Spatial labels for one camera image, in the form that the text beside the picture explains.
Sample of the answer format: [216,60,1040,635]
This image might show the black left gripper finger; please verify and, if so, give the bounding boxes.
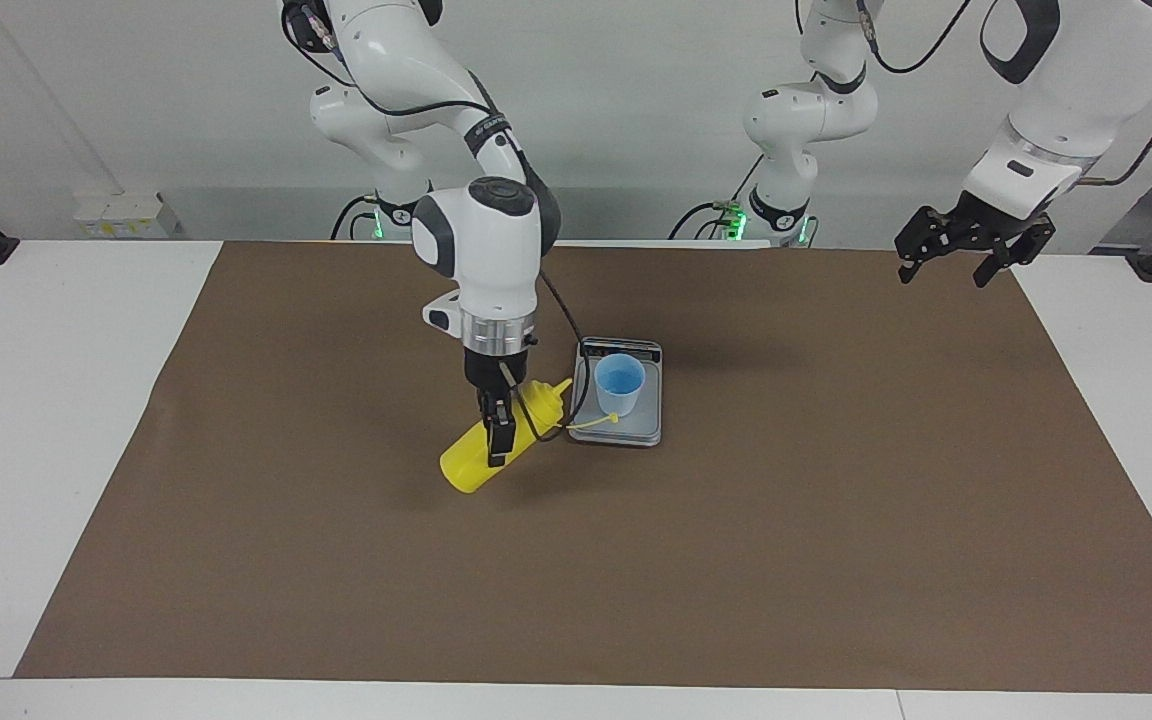
[893,224,943,287]
[973,244,1033,290]

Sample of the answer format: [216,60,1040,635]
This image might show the yellow squeeze bottle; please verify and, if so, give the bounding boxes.
[438,376,621,495]

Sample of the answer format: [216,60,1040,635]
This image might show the light blue plastic cup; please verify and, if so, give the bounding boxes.
[593,352,648,419]

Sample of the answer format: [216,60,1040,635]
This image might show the silver digital kitchen scale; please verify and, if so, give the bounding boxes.
[567,336,665,449]

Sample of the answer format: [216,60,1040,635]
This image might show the brown table mat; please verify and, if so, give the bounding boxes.
[14,239,1152,695]

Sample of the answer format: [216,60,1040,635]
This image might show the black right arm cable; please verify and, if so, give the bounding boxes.
[280,0,593,444]

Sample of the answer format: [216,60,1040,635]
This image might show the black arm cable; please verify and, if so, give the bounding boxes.
[280,0,593,444]
[796,0,1152,189]

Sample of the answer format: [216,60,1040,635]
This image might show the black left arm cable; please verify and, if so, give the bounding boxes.
[796,0,1152,189]

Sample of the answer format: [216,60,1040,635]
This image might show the black right base cable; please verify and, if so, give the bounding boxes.
[330,194,383,242]

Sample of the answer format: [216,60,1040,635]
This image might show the black base cable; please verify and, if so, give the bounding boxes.
[330,194,383,242]
[668,180,767,242]

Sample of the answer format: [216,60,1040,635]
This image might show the black left base cable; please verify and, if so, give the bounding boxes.
[668,180,767,242]

